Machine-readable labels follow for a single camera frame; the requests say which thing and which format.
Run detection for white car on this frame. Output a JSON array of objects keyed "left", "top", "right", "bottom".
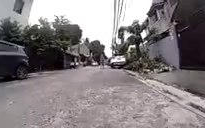
[{"left": 109, "top": 54, "right": 127, "bottom": 69}]

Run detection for low building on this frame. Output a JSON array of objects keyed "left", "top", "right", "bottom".
[{"left": 64, "top": 43, "right": 93, "bottom": 68}]

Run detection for grey concrete road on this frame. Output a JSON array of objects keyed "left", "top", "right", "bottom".
[{"left": 0, "top": 65, "right": 205, "bottom": 128}]

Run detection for pile of cut branches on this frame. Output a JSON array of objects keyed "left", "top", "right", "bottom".
[{"left": 124, "top": 49, "right": 176, "bottom": 74}]

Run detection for palm tree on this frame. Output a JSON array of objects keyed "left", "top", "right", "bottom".
[{"left": 118, "top": 19, "right": 149, "bottom": 61}]

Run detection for row of trees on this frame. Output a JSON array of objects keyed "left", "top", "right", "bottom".
[{"left": 0, "top": 14, "right": 84, "bottom": 71}]

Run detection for grey pavement with kerb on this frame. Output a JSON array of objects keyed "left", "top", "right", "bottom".
[{"left": 124, "top": 68, "right": 205, "bottom": 123}]

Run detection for dark car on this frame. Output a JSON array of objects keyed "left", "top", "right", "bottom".
[{"left": 0, "top": 38, "right": 30, "bottom": 81}]

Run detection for white building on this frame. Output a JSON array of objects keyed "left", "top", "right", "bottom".
[{"left": 0, "top": 0, "right": 34, "bottom": 29}]

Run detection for overhead wires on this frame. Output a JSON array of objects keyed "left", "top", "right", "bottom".
[{"left": 111, "top": 0, "right": 128, "bottom": 48}]

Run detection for building with grey wall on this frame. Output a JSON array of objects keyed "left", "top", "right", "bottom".
[{"left": 145, "top": 0, "right": 205, "bottom": 71}]

